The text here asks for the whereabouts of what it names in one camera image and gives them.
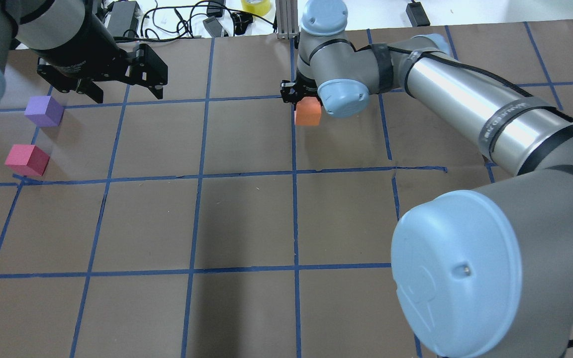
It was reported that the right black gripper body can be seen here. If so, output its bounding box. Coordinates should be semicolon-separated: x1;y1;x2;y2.
280;75;320;104

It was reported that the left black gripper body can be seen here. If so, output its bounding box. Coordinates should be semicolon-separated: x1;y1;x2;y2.
36;30;129;91

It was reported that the orange foam block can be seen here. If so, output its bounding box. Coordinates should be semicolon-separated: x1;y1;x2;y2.
294;96;321;126

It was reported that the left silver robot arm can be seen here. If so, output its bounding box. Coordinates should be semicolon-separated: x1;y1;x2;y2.
0;0;168;103

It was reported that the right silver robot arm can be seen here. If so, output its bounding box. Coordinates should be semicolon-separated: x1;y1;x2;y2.
281;0;573;358

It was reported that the purple foam block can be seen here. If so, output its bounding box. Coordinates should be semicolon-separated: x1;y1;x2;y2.
23;95;65;127

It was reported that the black power brick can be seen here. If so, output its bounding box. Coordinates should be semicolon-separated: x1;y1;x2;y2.
105;0;140;37

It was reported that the yellow tape roll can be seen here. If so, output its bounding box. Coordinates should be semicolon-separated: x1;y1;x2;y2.
241;0;272;16

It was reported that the red foam block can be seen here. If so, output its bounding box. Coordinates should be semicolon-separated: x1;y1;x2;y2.
4;144;50;177

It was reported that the black power adapter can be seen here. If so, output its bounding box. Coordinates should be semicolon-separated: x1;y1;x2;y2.
405;0;431;27

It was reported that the aluminium frame post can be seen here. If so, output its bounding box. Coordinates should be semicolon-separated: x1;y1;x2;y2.
275;0;299;39

